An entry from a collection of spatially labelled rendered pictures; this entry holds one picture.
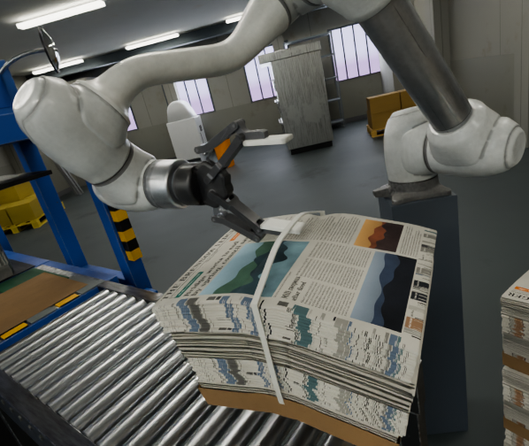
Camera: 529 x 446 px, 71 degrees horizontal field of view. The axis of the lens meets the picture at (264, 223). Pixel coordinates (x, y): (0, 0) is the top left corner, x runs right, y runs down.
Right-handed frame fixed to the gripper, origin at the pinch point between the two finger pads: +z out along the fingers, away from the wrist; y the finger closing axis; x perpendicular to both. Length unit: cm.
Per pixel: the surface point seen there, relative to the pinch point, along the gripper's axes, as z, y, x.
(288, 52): -282, -17, -654
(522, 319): 37, 50, -40
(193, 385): -33, 52, 2
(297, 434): -2.9, 49.3, 7.0
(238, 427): -16, 50, 9
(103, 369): -66, 55, 4
